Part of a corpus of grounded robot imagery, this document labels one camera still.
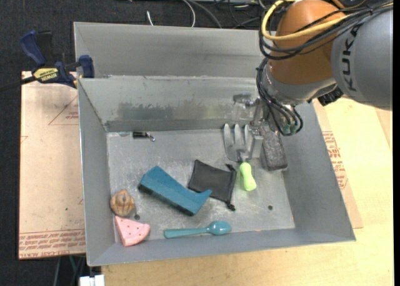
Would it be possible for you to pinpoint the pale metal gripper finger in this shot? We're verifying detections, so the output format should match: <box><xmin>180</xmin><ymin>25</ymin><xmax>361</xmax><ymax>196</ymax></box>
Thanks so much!
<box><xmin>251</xmin><ymin>128</ymin><xmax>264</xmax><ymax>159</ymax></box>
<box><xmin>261</xmin><ymin>127</ymin><xmax>289</xmax><ymax>172</ymax></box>

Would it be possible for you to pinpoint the blue boot-shaped block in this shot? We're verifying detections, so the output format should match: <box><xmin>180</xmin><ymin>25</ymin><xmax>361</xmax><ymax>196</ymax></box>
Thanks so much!
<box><xmin>137</xmin><ymin>165</ymin><xmax>214</xmax><ymax>217</ymax></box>

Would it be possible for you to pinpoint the green-handled metal garden fork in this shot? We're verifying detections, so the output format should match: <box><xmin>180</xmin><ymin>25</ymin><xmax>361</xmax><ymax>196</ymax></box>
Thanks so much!
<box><xmin>222</xmin><ymin>122</ymin><xmax>258</xmax><ymax>192</ymax></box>

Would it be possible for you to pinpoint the black drawstring pouch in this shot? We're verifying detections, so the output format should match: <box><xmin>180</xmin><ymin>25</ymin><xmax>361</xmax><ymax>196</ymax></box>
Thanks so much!
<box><xmin>187</xmin><ymin>159</ymin><xmax>238</xmax><ymax>212</ymax></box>

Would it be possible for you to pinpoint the tan ridged toy pastry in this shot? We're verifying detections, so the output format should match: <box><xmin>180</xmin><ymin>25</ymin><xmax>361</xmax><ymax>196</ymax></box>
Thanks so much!
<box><xmin>109</xmin><ymin>189</ymin><xmax>136</xmax><ymax>218</ymax></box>

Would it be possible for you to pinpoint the brown cardboard board, red print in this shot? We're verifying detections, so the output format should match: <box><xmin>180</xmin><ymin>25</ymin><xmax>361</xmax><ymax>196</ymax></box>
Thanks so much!
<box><xmin>18</xmin><ymin>71</ymin><xmax>365</xmax><ymax>261</ymax></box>

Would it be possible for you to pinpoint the pink toy watermelon slice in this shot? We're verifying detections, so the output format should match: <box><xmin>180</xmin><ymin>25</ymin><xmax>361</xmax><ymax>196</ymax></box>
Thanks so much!
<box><xmin>114</xmin><ymin>215</ymin><xmax>151</xmax><ymax>247</ymax></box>

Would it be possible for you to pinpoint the black cylinder on white bracket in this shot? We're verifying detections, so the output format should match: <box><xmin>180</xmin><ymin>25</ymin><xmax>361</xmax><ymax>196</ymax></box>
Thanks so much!
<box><xmin>317</xmin><ymin>86</ymin><xmax>344</xmax><ymax>107</ymax></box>

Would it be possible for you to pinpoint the teal plastic spoon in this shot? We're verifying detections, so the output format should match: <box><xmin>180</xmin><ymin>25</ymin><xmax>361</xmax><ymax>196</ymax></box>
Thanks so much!
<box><xmin>163</xmin><ymin>220</ymin><xmax>233</xmax><ymax>240</ymax></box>

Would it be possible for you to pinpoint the grey metal bin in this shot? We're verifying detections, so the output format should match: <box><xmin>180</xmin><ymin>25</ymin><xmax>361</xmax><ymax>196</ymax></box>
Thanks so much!
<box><xmin>73</xmin><ymin>21</ymin><xmax>357</xmax><ymax>267</ymax></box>

